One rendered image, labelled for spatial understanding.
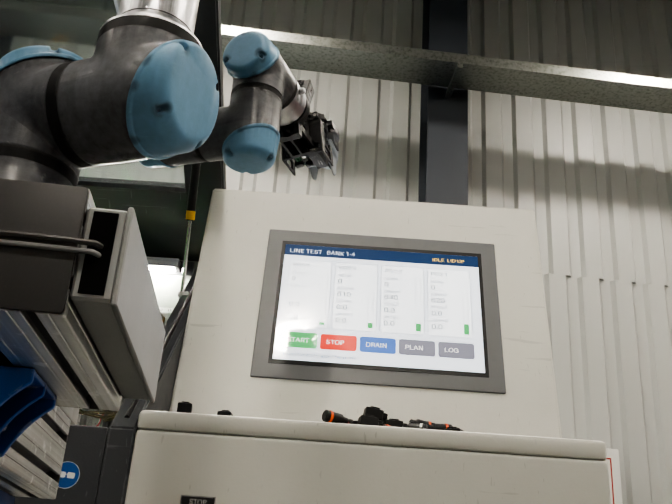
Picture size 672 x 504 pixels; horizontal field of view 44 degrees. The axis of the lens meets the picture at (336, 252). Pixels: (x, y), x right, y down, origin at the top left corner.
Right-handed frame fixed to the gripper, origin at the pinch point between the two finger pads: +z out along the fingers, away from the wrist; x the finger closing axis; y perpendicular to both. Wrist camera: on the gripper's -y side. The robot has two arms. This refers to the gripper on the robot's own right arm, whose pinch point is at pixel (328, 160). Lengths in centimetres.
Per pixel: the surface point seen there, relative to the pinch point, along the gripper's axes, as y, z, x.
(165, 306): 5, 33, -51
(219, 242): 1.0, 17.7, -30.5
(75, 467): 52, -17, -36
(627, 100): -280, 427, 98
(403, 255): 6.2, 30.7, 4.8
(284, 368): 30.8, 16.8, -16.8
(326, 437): 50, -4, -2
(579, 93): -284, 410, 66
